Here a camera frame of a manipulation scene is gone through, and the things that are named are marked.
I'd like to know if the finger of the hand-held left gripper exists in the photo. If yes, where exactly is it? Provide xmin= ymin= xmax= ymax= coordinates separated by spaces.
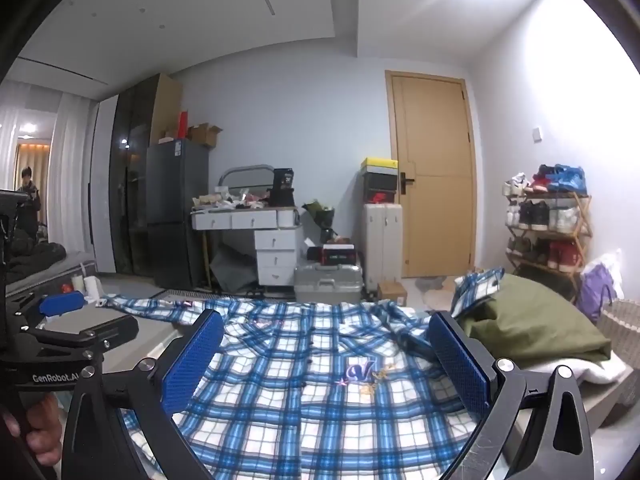
xmin=22 ymin=314 xmax=140 ymax=356
xmin=39 ymin=291 xmax=87 ymax=318

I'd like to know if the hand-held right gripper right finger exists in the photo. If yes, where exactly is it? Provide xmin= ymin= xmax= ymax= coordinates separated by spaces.
xmin=428 ymin=311 xmax=596 ymax=480

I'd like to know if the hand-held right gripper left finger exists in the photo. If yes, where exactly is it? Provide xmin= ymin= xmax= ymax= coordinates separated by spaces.
xmin=60 ymin=309 xmax=226 ymax=480

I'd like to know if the blue plaid shirt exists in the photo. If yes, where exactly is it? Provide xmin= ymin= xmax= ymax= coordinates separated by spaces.
xmin=102 ymin=267 xmax=506 ymax=480

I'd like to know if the dark clothes pile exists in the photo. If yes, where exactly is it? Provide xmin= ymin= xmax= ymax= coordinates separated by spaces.
xmin=5 ymin=230 xmax=67 ymax=284

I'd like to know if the person's left hand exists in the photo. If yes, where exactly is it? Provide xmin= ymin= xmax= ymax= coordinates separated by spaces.
xmin=2 ymin=394 xmax=64 ymax=454

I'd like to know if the white paper roll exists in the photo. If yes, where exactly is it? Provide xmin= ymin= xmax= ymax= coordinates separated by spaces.
xmin=82 ymin=274 xmax=104 ymax=302

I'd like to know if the olive green cloth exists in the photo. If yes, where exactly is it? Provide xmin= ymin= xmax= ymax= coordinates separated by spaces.
xmin=457 ymin=274 xmax=612 ymax=361

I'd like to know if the small cardboard box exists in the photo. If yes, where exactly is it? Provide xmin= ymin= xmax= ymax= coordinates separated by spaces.
xmin=377 ymin=281 xmax=409 ymax=306

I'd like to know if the white curtain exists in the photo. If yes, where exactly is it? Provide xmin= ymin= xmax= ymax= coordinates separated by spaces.
xmin=49 ymin=91 xmax=99 ymax=262

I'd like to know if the white blanket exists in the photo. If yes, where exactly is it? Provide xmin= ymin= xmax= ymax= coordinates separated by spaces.
xmin=545 ymin=347 xmax=633 ymax=386

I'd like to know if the white desk with drawers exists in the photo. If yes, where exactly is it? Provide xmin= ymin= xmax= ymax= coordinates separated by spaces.
xmin=191 ymin=205 xmax=302 ymax=289

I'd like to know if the small white cabinet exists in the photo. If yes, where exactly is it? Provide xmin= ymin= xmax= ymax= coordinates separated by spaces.
xmin=361 ymin=203 xmax=404 ymax=289

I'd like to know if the dark refrigerator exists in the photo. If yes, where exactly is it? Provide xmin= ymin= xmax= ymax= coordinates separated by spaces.
xmin=145 ymin=138 xmax=210 ymax=289

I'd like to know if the dark glass wardrobe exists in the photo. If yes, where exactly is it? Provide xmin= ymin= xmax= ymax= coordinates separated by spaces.
xmin=108 ymin=73 xmax=184 ymax=277

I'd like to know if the grey storage case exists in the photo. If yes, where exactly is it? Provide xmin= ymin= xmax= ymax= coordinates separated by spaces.
xmin=294 ymin=262 xmax=364 ymax=306

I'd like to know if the purple bag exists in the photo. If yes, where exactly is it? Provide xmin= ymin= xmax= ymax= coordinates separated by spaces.
xmin=580 ymin=262 xmax=618 ymax=322

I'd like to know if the black box with red trim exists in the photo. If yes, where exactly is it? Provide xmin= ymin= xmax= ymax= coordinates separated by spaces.
xmin=322 ymin=243 xmax=357 ymax=266

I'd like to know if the desk clutter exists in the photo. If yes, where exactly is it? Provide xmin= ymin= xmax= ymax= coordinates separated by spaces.
xmin=192 ymin=186 xmax=274 ymax=212

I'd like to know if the wicker laundry basket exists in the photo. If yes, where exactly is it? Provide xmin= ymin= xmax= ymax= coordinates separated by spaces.
xmin=597 ymin=299 xmax=640 ymax=362

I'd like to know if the wooden shoe rack with shoes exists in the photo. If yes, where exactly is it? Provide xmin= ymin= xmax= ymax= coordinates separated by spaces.
xmin=502 ymin=164 xmax=589 ymax=273

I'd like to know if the white plastic bag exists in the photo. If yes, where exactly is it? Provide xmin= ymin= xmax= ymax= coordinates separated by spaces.
xmin=596 ymin=249 xmax=625 ymax=302

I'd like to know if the dark flower bouquet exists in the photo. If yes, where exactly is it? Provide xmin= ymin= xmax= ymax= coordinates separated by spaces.
xmin=302 ymin=199 xmax=337 ymax=244

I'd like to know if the arched desk mirror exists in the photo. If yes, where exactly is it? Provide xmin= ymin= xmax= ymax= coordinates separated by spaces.
xmin=218 ymin=163 xmax=274 ymax=194

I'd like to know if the wooden door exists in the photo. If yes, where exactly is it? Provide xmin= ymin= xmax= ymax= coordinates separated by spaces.
xmin=385 ymin=70 xmax=476 ymax=278

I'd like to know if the yellow shoe box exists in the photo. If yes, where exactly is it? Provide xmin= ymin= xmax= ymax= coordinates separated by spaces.
xmin=360 ymin=157 xmax=399 ymax=174

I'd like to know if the open cardboard box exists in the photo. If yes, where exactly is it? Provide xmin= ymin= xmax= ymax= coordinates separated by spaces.
xmin=187 ymin=122 xmax=224 ymax=149

